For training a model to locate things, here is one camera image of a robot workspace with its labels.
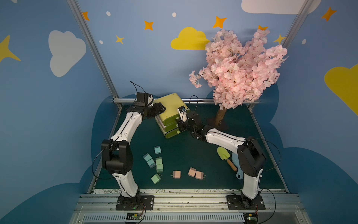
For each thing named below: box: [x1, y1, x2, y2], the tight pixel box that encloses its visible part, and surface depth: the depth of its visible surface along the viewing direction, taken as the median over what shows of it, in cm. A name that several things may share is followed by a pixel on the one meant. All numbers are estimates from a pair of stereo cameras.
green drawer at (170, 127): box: [164, 123, 179, 133], surface depth 92 cm
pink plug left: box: [170, 170, 181, 179], surface depth 84 cm
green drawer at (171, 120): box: [163, 113, 181, 126], surface depth 88 cm
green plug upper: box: [155, 156, 163, 165], surface depth 90 cm
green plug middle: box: [155, 160, 164, 173], surface depth 88 cm
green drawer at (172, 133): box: [165, 128, 181, 139], surface depth 98 cm
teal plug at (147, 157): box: [142, 153, 153, 162], surface depth 92 cm
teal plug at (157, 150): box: [153, 145, 162, 154], surface depth 95 cm
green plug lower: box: [151, 173, 161, 185], surface depth 83 cm
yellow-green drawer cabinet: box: [152, 92, 191, 139], surface depth 95 cm
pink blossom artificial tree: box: [189, 29, 289, 126], surface depth 70 cm
